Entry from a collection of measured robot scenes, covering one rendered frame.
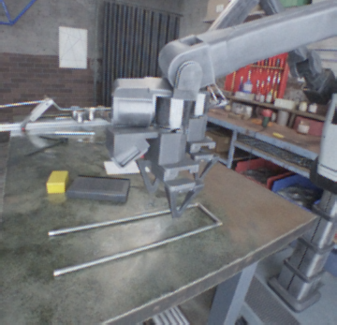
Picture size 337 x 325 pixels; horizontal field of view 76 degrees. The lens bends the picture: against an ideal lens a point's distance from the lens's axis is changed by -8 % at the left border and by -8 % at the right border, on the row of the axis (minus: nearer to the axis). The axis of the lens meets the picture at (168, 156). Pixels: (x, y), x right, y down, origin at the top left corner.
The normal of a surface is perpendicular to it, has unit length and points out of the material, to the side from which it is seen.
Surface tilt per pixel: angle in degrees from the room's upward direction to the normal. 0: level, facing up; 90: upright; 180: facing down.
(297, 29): 103
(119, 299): 0
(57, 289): 0
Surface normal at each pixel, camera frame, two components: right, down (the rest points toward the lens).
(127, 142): 0.50, 0.35
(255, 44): 0.26, 0.55
